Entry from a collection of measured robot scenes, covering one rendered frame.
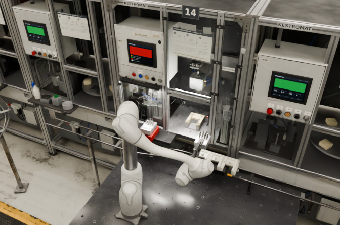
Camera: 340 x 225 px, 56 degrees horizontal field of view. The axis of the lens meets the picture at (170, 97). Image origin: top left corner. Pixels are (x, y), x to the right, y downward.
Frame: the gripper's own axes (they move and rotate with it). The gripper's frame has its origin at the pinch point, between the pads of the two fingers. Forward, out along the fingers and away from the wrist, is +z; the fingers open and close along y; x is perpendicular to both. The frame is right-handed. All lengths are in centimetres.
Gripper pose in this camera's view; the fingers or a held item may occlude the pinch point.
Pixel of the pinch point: (200, 144)
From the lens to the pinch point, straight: 252.7
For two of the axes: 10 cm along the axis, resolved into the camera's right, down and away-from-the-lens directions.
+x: -9.1, -2.3, 3.4
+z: 4.1, -5.2, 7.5
